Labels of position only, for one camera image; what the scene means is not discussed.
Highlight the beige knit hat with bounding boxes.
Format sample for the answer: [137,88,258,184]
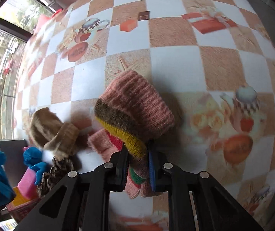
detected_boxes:
[29,107,81,160]

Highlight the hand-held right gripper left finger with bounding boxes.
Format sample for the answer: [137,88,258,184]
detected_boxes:
[15,146,130,231]

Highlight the leopard print scarf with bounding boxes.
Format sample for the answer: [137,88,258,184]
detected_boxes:
[37,156,75,199]

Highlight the pink plastic basin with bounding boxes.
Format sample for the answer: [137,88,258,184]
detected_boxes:
[35,14,55,33]

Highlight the red plastic bucket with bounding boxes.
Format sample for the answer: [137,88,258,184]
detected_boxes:
[50,8,64,22]

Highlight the blue knit cloth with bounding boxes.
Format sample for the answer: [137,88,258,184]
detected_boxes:
[23,147,48,186]

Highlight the pink foam block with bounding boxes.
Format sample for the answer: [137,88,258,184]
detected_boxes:
[17,168,40,201]

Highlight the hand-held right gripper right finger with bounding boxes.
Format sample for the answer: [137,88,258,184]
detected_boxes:
[148,141,264,231]

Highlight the striped pink knit sock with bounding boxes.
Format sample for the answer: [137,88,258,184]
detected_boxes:
[94,70,176,199]

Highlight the red plastic basket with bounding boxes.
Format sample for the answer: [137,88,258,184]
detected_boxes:
[6,196,42,223]

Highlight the checkered tablecloth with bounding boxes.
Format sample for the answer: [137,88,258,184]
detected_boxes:
[14,0,275,231]

